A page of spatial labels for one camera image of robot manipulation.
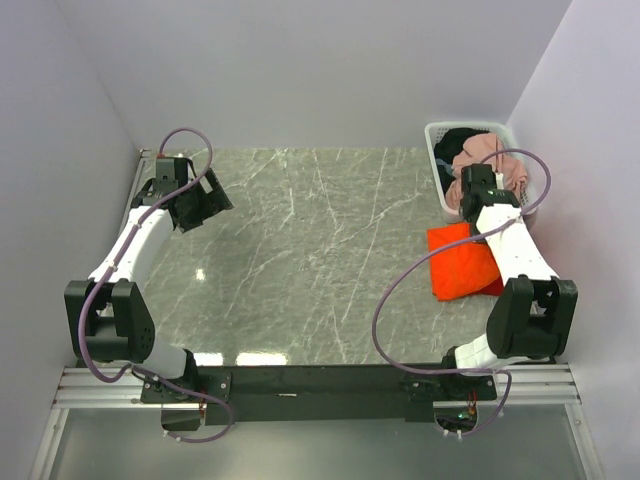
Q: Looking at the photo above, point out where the orange t shirt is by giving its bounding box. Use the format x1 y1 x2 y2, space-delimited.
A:
429 242 502 302

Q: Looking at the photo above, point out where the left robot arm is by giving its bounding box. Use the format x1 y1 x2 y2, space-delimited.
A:
64 156 233 402

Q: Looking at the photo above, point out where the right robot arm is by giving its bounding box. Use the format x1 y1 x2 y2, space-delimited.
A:
438 164 578 399

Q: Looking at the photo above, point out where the pink garment in basket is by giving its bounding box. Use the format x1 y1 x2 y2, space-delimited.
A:
445 133 528 211

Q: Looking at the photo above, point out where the black garment in basket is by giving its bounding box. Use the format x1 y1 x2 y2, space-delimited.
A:
433 128 488 194

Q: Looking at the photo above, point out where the white plastic laundry basket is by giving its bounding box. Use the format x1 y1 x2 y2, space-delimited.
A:
425 121 538 223

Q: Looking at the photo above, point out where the folded red t shirt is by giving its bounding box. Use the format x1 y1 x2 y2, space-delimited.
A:
474 278 504 297

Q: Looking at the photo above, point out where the black base beam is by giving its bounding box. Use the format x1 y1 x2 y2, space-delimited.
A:
141 364 497 431

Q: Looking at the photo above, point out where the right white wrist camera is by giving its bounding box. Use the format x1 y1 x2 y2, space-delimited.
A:
495 172 505 190

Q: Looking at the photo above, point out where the aluminium frame rail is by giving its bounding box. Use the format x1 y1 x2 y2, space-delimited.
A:
27 147 581 480

